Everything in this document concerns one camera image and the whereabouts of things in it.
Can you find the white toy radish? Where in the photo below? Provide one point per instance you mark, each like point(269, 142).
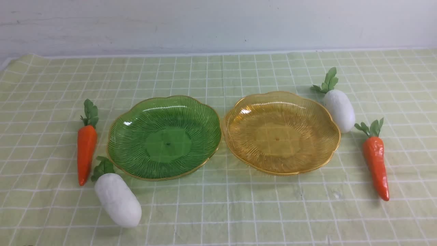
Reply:
point(115, 196)
point(336, 102)

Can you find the toy carrot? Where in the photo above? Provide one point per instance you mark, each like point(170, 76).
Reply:
point(86, 141)
point(373, 150)

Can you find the green ribbed plastic plate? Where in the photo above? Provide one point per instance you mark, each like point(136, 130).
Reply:
point(164, 138)

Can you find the amber ribbed plastic plate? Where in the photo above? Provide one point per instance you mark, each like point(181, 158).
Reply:
point(280, 133)

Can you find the green checkered tablecloth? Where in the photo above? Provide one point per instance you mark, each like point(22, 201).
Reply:
point(225, 202)

